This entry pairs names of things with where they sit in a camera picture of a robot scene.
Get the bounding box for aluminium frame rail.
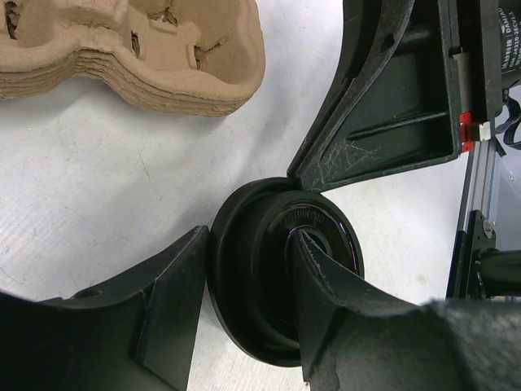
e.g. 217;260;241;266
446;140;520;302

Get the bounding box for black cup lid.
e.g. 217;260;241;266
207;178;364;367

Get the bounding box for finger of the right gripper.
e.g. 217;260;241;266
287;0;459;191
333;1;383;105

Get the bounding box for brown cardboard cup carrier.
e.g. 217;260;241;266
1;0;265;116

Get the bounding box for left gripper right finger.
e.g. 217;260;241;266
292;231;520;390

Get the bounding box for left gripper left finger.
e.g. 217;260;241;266
1;226;208;390

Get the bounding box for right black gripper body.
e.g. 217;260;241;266
437;1;502;153

